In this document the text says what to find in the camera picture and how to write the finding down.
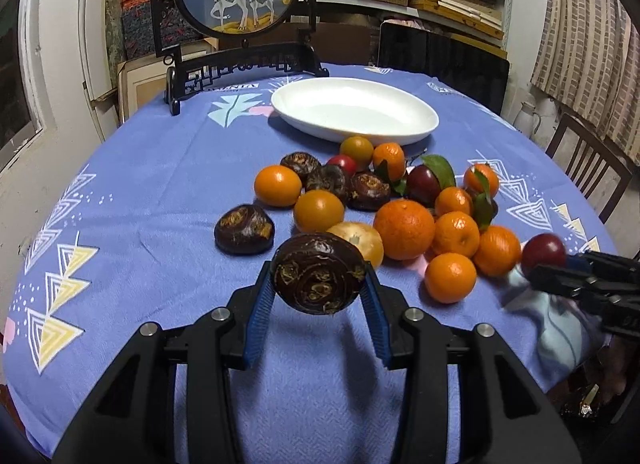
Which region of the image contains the dark red plum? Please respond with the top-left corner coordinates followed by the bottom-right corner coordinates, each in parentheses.
top-left (521, 233), bottom-right (567, 277)

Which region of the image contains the tangerine front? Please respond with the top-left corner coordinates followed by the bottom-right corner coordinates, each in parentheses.
top-left (424, 253), bottom-right (477, 304)

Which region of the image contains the tangerine with leaves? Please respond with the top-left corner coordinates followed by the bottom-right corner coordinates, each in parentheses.
top-left (463, 163), bottom-right (499, 231)

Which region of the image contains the small tangerine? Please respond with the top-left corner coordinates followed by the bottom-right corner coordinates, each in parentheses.
top-left (434, 187), bottom-right (473, 216)

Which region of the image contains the large orange tangerine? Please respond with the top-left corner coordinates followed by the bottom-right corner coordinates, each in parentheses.
top-left (373, 199), bottom-right (435, 262)

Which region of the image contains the pale yellow persimmon fruit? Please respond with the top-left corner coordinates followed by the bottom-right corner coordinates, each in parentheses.
top-left (328, 221), bottom-right (385, 269)

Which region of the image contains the tangerine with leaf back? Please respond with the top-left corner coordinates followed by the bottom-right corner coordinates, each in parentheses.
top-left (372, 143), bottom-right (406, 184)

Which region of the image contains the yellow green round fruit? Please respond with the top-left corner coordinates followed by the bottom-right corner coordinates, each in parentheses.
top-left (340, 136), bottom-right (374, 171)

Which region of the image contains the small red tomato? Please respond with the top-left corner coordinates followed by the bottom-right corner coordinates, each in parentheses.
top-left (326, 154), bottom-right (358, 176)

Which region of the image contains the dark brown water chestnut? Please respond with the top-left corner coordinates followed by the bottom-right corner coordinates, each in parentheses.
top-left (270, 232), bottom-right (367, 316)

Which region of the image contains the orange kumquat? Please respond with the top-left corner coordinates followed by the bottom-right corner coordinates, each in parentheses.
top-left (254, 165), bottom-right (302, 207)
top-left (293, 190), bottom-right (345, 232)

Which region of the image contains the dark plum with leaf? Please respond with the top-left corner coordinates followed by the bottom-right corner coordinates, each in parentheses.
top-left (406, 154), bottom-right (456, 207)

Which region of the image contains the dark chestnut back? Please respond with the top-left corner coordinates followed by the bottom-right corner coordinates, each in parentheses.
top-left (280, 151), bottom-right (321, 185)

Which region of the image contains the wooden chair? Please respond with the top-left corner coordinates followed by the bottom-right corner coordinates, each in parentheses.
top-left (546, 110), bottom-right (636, 224)

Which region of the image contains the white thermos jug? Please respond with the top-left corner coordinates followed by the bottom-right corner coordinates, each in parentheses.
top-left (513, 102), bottom-right (541, 139)

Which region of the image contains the blue patterned tablecloth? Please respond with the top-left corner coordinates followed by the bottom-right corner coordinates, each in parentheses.
top-left (4, 66), bottom-right (615, 463)

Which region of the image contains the striped curtain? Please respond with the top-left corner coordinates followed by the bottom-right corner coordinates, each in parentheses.
top-left (532, 0), bottom-right (639, 163)

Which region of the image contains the black folded table panel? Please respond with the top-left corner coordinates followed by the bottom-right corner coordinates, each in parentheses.
top-left (378, 20), bottom-right (510, 114)

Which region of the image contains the white oval plate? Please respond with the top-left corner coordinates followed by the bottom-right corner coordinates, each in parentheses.
top-left (271, 78), bottom-right (439, 146)

